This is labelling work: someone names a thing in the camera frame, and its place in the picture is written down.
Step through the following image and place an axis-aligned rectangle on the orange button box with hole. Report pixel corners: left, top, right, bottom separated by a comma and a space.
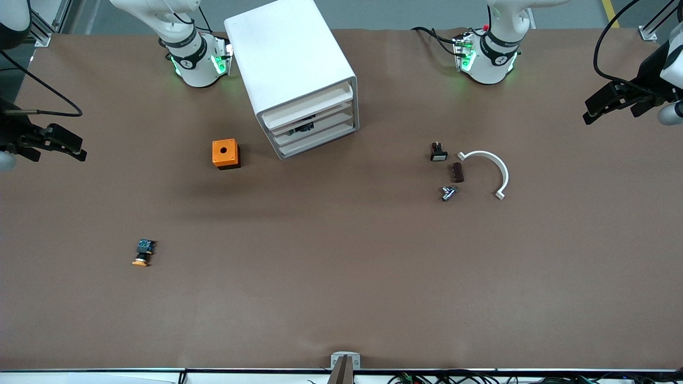
212, 139, 241, 171

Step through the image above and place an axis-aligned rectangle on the aluminium frame profile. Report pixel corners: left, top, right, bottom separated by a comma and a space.
29, 0, 73, 47
638, 0, 683, 42

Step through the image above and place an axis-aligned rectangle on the white plastic drawer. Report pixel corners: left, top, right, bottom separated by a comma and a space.
275, 118, 359, 159
260, 84, 354, 130
268, 101, 355, 145

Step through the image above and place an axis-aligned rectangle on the white drawer cabinet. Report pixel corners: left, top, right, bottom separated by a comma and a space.
224, 0, 360, 161

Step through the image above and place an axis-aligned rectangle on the black right base cable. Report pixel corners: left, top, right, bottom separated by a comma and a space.
170, 0, 214, 34

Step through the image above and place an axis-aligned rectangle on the white curved plastic bracket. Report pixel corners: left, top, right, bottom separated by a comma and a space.
457, 150, 510, 201

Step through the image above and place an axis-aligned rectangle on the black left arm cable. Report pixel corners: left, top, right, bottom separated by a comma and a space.
593, 0, 657, 99

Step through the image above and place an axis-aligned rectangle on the grey metal mount bracket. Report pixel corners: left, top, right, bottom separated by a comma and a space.
330, 351, 361, 371

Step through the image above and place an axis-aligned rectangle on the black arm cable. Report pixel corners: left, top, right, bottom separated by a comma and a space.
593, 0, 657, 99
0, 51, 83, 118

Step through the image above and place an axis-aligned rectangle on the black base cable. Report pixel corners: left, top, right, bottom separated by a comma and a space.
411, 26, 459, 54
170, 0, 214, 34

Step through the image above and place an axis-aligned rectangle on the green-lit base connector plate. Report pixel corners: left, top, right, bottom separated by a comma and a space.
211, 35, 234, 76
452, 31, 476, 73

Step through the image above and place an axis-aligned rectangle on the green-lit right base connector plate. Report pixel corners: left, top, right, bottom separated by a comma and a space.
211, 35, 234, 76

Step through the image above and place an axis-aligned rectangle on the brown camera pole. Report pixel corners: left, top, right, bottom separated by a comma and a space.
327, 355, 354, 384

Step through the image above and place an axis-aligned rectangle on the black left base cable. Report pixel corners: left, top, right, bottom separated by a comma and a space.
411, 26, 459, 54

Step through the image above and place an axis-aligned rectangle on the green-lit left base connector plate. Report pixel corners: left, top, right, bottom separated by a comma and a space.
452, 31, 476, 73

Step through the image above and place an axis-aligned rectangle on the orange mushroom push button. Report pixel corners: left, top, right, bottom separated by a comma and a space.
132, 239, 157, 267

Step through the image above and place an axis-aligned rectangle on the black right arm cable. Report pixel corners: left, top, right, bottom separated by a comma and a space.
0, 51, 83, 118

